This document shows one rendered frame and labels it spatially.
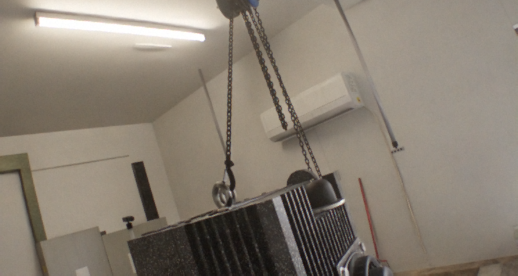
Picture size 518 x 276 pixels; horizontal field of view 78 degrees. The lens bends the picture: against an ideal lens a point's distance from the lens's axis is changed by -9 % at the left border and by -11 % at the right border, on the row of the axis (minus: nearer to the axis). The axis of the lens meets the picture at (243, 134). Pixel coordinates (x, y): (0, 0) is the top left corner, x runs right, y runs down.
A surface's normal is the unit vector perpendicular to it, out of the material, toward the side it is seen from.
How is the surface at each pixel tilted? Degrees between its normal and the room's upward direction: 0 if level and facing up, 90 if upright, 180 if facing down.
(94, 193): 90
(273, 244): 90
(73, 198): 90
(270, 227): 90
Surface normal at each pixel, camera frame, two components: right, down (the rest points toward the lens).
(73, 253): 0.67, -0.33
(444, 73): -0.67, 0.10
